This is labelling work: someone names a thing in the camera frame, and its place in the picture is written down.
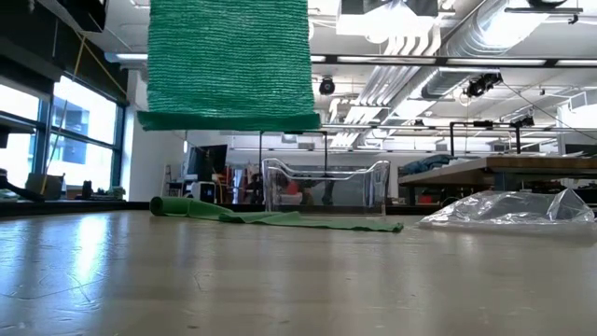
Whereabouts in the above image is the grass green elastic bandage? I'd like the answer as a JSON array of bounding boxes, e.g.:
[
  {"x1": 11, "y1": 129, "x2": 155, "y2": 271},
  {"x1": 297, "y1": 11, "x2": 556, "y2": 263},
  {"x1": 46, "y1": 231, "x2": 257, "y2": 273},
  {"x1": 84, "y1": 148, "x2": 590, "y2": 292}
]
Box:
[{"x1": 148, "y1": 195, "x2": 405, "y2": 233}]

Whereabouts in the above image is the teal elastic bandage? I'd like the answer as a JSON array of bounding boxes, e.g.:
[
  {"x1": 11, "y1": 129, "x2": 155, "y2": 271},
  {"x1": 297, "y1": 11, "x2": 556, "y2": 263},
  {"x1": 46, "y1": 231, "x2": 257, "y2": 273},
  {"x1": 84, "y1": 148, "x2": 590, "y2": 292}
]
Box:
[{"x1": 137, "y1": 0, "x2": 323, "y2": 132}]

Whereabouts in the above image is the clear plastic bin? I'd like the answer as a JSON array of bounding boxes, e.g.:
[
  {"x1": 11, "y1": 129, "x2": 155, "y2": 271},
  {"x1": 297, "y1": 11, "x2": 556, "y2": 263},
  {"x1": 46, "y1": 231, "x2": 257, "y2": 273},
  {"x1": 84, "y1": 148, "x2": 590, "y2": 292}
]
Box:
[{"x1": 260, "y1": 157, "x2": 392, "y2": 217}]

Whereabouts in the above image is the black monitor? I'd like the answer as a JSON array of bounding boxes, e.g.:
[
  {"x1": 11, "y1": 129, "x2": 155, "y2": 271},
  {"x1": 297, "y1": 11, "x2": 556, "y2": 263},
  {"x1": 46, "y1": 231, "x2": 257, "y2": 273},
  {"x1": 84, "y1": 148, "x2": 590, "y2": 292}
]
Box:
[{"x1": 186, "y1": 143, "x2": 229, "y2": 183}]

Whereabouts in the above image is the white box device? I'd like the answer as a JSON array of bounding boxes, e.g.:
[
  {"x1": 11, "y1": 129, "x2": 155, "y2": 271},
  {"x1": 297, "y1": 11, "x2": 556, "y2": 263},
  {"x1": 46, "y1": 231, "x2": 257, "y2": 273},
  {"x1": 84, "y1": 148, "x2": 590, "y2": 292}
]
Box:
[{"x1": 190, "y1": 180, "x2": 218, "y2": 204}]

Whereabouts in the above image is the blue cloth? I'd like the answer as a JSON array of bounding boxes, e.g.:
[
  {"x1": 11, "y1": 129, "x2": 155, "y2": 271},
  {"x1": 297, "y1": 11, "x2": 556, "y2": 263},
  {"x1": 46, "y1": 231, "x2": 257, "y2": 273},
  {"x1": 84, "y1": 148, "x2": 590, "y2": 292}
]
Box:
[{"x1": 401, "y1": 153, "x2": 456, "y2": 176}]

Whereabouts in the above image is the wooden workbench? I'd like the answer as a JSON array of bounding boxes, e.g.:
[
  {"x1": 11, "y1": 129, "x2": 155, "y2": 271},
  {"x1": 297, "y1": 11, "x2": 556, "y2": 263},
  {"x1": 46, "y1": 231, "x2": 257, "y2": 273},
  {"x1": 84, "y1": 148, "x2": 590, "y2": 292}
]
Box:
[{"x1": 398, "y1": 155, "x2": 597, "y2": 206}]

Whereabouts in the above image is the large window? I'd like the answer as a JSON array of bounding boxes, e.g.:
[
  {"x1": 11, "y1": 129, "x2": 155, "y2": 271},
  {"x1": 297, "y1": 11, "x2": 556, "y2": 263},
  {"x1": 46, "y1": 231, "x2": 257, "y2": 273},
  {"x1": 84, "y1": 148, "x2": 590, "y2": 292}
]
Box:
[{"x1": 0, "y1": 77, "x2": 126, "y2": 202}]

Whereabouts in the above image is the cardboard box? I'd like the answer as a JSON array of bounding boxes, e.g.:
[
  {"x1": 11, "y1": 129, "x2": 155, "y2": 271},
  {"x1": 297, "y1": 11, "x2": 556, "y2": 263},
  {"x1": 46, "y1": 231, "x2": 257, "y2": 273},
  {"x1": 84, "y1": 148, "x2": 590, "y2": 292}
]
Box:
[{"x1": 25, "y1": 172, "x2": 66, "y2": 202}]

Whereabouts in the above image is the black metal stand frame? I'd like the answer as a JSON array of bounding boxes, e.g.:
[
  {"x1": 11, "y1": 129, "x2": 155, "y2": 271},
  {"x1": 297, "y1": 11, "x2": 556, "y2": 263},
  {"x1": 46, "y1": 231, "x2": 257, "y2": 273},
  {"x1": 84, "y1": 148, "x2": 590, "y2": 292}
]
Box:
[{"x1": 258, "y1": 129, "x2": 328, "y2": 181}]

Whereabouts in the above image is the black pipe frame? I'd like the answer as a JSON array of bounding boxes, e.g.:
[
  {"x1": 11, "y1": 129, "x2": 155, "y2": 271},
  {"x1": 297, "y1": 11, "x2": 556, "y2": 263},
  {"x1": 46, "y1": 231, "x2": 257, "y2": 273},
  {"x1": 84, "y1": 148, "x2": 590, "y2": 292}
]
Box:
[{"x1": 449, "y1": 119, "x2": 523, "y2": 156}]

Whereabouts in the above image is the black ceiling camera rig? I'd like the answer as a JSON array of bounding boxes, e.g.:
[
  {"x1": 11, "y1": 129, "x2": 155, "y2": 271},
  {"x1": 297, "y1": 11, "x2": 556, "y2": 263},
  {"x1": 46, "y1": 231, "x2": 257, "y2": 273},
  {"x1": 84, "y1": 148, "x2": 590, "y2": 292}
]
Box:
[{"x1": 464, "y1": 72, "x2": 504, "y2": 99}]

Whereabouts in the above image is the silver ceiling duct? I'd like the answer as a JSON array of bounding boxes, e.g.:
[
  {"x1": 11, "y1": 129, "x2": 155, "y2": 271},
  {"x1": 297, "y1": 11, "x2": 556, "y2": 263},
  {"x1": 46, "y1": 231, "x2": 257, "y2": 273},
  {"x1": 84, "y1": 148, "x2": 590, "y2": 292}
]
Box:
[{"x1": 326, "y1": 0, "x2": 551, "y2": 150}]

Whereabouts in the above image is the black table frame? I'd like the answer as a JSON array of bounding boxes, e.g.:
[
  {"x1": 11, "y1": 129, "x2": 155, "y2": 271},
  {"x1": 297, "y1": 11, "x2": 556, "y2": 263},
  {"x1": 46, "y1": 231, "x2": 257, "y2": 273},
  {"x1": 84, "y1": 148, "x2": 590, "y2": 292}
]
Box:
[{"x1": 0, "y1": 199, "x2": 597, "y2": 220}]

